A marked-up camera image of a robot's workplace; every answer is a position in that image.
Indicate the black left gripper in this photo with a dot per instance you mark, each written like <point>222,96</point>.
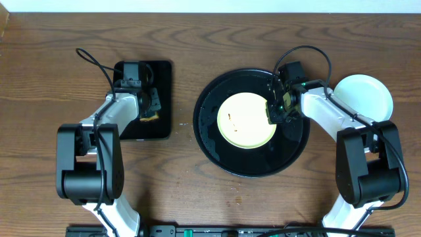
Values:
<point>153,101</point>

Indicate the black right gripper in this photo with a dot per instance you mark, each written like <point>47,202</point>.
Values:
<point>272,117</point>

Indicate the green yellow sponge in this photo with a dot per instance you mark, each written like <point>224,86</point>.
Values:
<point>153,116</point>

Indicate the yellow plate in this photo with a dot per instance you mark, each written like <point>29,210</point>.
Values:
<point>243,122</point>

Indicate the light blue plate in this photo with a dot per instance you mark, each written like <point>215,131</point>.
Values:
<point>366,95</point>

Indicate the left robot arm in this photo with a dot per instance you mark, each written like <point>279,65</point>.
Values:
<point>89,169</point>

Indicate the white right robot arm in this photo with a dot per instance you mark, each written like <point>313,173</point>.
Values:
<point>369,170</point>

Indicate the rectangular black tray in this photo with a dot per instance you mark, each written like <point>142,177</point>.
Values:
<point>158,129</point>

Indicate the round black tray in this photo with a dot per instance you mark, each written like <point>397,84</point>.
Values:
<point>283,149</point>

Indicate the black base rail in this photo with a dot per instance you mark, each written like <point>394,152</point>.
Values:
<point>173,231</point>

